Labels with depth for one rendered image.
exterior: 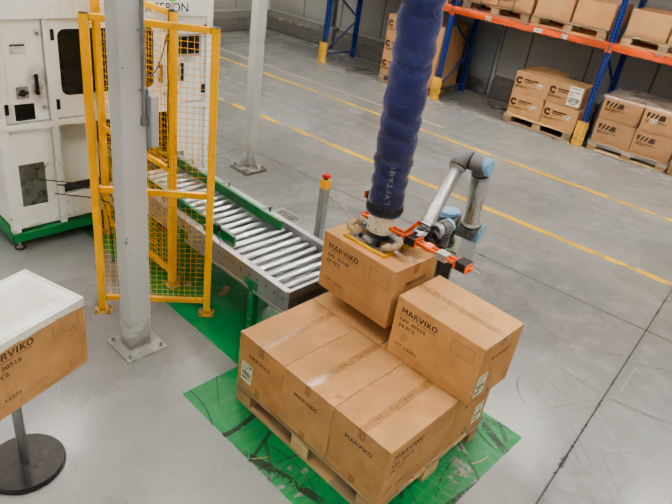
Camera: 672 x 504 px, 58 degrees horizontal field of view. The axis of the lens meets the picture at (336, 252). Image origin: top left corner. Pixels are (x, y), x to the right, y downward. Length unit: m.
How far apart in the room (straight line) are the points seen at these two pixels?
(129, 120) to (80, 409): 1.75
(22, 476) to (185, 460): 0.83
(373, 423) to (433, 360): 0.54
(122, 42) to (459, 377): 2.52
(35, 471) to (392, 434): 1.90
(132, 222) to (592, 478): 3.23
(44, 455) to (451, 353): 2.29
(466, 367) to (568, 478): 1.13
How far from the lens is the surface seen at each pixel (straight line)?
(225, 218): 4.93
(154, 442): 3.84
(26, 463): 3.81
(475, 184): 4.07
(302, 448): 3.71
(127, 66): 3.55
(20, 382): 3.17
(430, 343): 3.49
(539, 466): 4.18
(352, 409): 3.31
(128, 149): 3.69
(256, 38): 6.82
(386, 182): 3.49
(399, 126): 3.37
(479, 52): 12.59
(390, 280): 3.52
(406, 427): 3.29
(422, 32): 3.26
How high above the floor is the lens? 2.83
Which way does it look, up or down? 30 degrees down
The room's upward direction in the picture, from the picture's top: 9 degrees clockwise
